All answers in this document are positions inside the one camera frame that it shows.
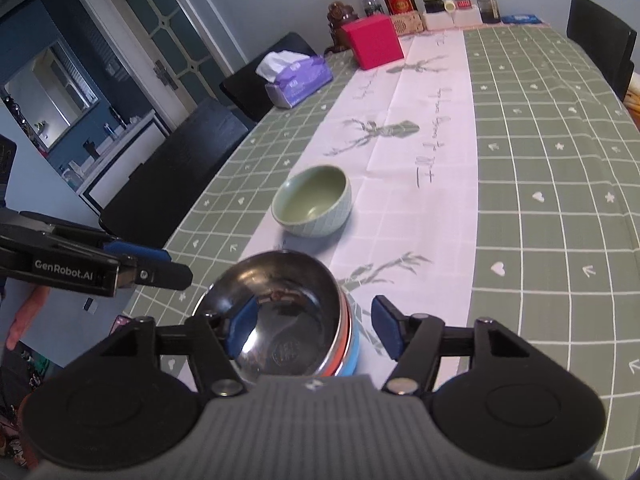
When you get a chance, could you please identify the green checked tablecloth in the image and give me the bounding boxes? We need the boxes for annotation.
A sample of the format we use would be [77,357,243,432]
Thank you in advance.
[120,22,640,480]

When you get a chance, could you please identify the dark glass jar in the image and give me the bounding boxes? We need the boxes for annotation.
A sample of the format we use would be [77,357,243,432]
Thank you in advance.
[475,0,501,24]

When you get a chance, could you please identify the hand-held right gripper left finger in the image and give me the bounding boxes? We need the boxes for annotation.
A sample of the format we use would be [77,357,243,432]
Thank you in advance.
[107,299,261,397]

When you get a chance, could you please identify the white cabinet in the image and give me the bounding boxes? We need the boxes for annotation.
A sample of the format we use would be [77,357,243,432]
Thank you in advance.
[60,110,167,207]

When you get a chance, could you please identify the small wooden box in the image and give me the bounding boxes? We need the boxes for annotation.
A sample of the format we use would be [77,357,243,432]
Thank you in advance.
[390,11,425,37]

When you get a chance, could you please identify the brown figurine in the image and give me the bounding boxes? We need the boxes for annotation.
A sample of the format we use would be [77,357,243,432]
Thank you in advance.
[327,2,359,54]

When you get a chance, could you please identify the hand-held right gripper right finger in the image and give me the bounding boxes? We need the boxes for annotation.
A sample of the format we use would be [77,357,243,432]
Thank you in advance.
[371,295,532,395]

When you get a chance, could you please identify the white printed table runner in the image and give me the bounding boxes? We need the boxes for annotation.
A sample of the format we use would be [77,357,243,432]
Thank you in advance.
[165,27,481,391]

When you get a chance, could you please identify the orange steel bowl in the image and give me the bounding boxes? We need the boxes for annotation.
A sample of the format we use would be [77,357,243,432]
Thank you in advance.
[191,251,352,379]

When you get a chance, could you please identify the white glazed door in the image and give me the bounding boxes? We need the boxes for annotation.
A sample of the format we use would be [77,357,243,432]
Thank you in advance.
[65,0,237,111]

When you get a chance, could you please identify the black chair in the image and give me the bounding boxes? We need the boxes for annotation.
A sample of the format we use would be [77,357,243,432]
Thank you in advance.
[220,31,319,123]
[566,0,639,102]
[98,97,250,250]

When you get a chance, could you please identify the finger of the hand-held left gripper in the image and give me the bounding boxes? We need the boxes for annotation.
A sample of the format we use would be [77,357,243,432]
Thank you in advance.
[100,240,173,264]
[120,259,194,291]

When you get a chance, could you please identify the blue steel bowl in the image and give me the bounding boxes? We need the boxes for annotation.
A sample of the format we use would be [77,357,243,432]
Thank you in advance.
[334,327,362,379]

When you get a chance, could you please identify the person's left hand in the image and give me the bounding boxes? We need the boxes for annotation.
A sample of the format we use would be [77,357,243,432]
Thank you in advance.
[5,285,52,352]

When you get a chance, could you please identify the white container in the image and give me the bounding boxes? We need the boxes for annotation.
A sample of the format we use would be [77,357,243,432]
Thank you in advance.
[424,10,455,31]
[452,7,484,27]

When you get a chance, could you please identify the pink box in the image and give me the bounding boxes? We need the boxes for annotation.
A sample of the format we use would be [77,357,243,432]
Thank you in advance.
[341,14,405,71]

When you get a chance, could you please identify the purple tissue pack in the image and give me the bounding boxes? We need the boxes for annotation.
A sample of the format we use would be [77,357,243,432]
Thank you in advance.
[255,51,334,109]

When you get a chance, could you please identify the green ceramic bowl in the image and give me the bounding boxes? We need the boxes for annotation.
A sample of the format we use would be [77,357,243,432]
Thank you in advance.
[271,165,352,238]

